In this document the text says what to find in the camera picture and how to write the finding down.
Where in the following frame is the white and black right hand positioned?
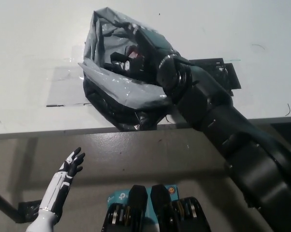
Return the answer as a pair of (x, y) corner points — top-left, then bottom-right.
(110, 28), (174, 76)

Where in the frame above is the white and black left hand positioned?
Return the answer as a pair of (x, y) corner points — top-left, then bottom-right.
(38, 146), (86, 213)

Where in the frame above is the pink item inside bag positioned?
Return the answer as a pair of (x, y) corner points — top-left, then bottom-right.
(127, 46), (139, 59)

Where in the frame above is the black table leg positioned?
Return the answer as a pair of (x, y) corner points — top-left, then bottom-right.
(0, 186), (19, 219)

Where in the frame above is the clear tape patch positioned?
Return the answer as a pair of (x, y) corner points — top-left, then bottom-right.
(45, 65), (91, 107)

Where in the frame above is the black stapler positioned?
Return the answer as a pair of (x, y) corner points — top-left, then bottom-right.
(110, 51), (136, 72)

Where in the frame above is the teal TP-Link box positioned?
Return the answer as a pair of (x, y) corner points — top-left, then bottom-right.
(106, 184), (179, 232)

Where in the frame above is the grey and black plastic bag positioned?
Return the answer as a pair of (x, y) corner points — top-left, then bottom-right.
(77, 9), (182, 132)

